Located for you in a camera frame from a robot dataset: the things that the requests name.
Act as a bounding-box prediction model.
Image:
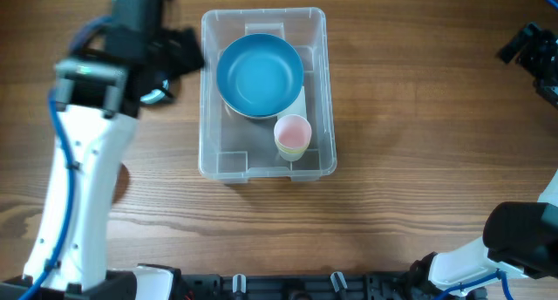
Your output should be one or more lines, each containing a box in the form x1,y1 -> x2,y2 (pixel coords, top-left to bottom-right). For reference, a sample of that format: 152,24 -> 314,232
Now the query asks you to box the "light blue cup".
140,79 -> 174,105

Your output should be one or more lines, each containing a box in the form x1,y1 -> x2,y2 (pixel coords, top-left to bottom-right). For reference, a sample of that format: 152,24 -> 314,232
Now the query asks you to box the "cream bowl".
222,99 -> 279,119

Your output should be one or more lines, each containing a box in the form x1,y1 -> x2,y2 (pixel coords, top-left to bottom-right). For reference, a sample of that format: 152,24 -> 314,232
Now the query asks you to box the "dark blue bowl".
215,33 -> 304,115

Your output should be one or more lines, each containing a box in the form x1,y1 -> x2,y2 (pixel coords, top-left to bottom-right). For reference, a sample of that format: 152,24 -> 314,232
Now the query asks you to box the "clear plastic storage container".
199,7 -> 337,183

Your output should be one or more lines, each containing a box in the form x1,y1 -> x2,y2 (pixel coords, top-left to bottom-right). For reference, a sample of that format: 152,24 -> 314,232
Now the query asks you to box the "pink cup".
274,114 -> 312,147

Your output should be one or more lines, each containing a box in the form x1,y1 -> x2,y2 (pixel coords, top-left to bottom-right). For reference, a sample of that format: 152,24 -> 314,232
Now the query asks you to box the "yellow cup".
276,140 -> 309,154

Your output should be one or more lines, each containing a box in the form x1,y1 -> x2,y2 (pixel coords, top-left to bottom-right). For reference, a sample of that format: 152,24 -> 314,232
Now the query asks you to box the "cream cup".
279,150 -> 304,162

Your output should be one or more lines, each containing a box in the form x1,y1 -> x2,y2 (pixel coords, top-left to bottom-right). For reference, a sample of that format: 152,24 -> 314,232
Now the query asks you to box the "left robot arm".
1,0 -> 205,299

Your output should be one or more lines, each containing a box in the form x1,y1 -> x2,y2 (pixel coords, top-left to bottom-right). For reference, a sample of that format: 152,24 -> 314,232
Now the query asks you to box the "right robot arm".
399,23 -> 557,299

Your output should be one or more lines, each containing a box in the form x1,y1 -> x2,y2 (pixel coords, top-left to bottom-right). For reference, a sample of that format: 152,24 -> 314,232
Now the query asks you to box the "white label in container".
277,87 -> 308,119

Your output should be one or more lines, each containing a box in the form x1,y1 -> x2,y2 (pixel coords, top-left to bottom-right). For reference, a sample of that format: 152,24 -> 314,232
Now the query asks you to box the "right blue cable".
433,0 -> 558,300

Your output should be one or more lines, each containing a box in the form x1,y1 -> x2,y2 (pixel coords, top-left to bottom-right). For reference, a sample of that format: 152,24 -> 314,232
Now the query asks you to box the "blue cable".
17,16 -> 114,300
433,0 -> 558,300

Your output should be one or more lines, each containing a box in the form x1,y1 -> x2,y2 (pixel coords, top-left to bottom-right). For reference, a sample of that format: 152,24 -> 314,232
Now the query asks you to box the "left blue cable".
17,16 -> 114,300

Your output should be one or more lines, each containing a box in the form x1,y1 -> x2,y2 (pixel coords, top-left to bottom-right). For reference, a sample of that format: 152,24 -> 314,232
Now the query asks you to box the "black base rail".
104,263 -> 487,300

